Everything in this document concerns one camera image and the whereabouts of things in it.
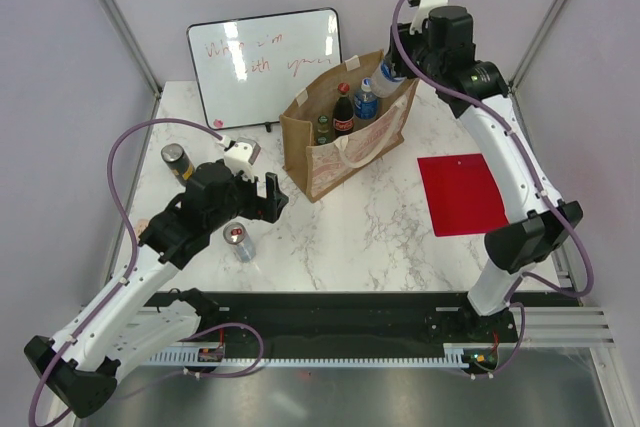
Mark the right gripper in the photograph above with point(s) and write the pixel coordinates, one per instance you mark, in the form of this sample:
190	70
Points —
408	40

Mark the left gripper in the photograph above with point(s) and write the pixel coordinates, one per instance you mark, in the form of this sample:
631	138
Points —
274	196

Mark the blue-label water bottle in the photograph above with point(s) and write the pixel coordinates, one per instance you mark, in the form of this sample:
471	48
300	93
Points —
383	81
365	102

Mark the brown canvas tote bag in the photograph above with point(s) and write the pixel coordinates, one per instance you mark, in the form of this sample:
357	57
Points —
318	169

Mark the clear soda water bottle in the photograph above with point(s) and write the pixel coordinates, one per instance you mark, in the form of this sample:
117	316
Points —
323	140

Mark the Coca-Cola glass bottle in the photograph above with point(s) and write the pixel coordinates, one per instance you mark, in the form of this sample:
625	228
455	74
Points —
343	112

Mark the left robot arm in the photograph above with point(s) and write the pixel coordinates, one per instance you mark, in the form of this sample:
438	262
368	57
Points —
83	363

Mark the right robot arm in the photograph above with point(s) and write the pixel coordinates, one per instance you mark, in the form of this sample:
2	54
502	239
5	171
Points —
539	219

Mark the silver beverage can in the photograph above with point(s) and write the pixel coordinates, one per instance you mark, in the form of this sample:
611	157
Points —
237	237

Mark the black and yellow can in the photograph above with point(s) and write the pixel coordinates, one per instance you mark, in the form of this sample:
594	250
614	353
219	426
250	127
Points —
177	160

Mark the white dry-erase board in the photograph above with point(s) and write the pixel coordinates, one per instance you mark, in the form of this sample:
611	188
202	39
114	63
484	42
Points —
249	70

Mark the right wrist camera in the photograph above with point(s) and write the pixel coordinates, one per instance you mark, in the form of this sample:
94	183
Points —
422	11

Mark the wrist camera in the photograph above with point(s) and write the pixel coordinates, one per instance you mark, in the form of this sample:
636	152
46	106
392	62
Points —
240	157
422	11

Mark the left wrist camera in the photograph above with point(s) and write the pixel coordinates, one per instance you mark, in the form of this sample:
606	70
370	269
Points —
240	157

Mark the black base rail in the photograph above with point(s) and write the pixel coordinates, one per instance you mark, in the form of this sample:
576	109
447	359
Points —
353	325

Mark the white cable duct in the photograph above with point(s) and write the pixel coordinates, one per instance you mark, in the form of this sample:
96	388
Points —
192	356

